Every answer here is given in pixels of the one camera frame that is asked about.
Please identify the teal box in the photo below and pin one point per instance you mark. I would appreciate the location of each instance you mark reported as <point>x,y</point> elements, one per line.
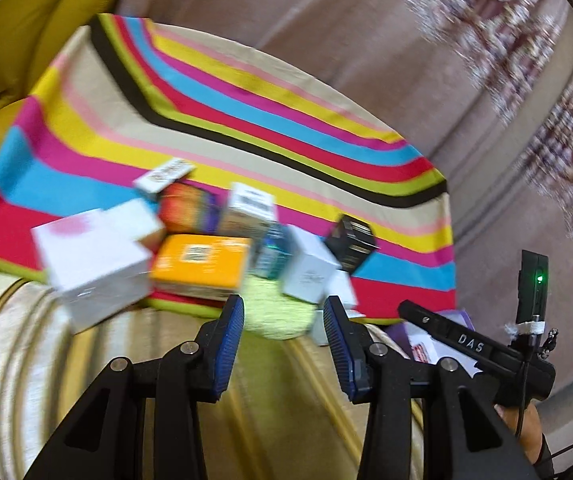
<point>270,255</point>

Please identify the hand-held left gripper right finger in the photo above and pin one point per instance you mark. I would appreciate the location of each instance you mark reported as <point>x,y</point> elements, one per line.
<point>339,352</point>

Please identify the multicolour striped blanket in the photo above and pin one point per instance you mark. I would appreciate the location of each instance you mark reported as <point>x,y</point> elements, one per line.
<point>246,125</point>

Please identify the rainbow coloured box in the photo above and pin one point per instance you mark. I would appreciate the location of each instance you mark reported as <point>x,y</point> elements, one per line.
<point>186,207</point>

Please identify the patterned carpet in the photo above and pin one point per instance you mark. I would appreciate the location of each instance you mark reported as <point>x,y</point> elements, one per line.
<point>466,85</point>

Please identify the orange box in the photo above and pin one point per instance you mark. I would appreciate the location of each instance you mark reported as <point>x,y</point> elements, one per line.
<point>201,260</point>

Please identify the large white box pink mark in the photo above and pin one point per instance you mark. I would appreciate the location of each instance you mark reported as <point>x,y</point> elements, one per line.
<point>96,260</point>

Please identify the white grey carton box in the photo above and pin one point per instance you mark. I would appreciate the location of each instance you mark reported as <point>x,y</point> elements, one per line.
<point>249,212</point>

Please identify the small plain white box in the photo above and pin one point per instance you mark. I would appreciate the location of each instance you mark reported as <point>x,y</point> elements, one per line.
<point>344,287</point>

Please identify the white red printed packet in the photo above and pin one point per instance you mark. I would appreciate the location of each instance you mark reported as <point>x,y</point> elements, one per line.
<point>421,352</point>

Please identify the purple cardboard box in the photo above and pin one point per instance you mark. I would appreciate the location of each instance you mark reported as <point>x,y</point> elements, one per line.
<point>416,340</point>

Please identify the person's right hand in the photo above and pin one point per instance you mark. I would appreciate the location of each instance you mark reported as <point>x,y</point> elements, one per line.
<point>523,425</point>

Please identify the small white box black print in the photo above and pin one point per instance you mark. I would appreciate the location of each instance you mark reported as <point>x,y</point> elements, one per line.
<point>164,176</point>

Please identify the round green sponge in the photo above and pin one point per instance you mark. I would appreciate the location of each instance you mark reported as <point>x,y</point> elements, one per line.
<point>276,310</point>

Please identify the yellow leather sofa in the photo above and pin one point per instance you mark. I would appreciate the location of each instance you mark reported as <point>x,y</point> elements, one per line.
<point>26,25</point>

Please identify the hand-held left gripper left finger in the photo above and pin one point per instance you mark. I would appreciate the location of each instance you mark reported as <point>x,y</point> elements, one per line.
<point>229,340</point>

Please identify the white cube box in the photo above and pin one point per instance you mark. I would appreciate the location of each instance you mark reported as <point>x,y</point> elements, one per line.
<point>311,265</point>

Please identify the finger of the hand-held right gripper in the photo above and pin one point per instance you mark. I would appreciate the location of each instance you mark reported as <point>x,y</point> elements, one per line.
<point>458,336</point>

